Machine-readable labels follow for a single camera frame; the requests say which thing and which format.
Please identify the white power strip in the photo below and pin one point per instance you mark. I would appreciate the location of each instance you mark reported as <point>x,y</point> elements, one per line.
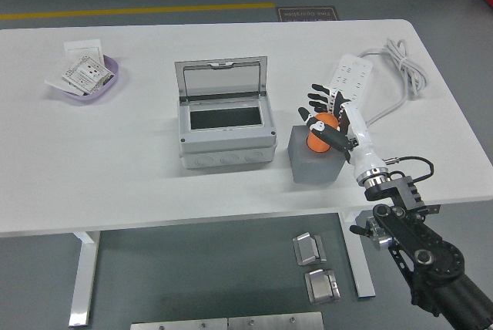
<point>354,71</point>

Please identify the grey electrical box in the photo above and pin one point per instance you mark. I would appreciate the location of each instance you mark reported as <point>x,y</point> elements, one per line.
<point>227,145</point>

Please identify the white table leg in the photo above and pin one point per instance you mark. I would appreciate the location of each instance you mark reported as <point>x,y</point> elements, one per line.
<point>82,287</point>
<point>360,264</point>

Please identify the grey cube with round hole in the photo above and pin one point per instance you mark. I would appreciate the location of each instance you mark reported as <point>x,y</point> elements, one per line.
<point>316,170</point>

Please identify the white flat plate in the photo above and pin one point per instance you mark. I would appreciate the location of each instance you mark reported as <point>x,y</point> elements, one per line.
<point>58,83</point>

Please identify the brown floor sign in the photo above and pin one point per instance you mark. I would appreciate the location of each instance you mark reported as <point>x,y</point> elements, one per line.
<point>308,14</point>

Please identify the white switch plate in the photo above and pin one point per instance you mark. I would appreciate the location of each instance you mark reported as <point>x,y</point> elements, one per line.
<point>82,49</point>

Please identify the white wall socket panel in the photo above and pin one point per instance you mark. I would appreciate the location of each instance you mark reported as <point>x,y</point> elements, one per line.
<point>86,71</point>

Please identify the orange cylinder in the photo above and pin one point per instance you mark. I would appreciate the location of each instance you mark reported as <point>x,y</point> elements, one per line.
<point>316,144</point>

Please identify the silver metal floor box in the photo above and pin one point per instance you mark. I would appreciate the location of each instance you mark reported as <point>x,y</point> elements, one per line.
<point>308,249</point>
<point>321,287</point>

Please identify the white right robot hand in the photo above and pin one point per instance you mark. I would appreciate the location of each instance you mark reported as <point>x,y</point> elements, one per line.
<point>362,141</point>

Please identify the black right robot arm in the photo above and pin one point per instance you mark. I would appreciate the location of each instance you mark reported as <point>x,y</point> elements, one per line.
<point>423,256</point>

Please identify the grey metal base plate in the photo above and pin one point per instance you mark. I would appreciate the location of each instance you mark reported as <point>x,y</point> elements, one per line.
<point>177,324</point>
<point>275,322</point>

